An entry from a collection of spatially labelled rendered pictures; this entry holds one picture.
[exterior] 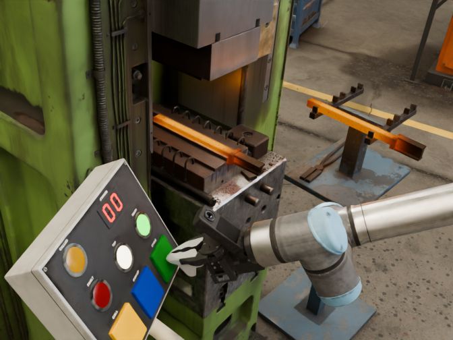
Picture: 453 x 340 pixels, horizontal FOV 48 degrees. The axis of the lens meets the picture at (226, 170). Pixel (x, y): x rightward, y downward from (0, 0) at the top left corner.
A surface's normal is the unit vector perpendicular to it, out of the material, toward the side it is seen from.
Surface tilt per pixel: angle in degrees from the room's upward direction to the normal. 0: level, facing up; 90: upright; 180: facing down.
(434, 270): 0
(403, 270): 0
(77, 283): 60
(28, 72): 89
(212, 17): 90
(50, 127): 89
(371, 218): 47
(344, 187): 0
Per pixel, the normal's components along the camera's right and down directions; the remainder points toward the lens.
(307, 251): -0.19, 0.58
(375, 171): 0.07, -0.82
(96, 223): 0.87, -0.25
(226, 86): -0.63, 0.41
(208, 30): 0.78, 0.41
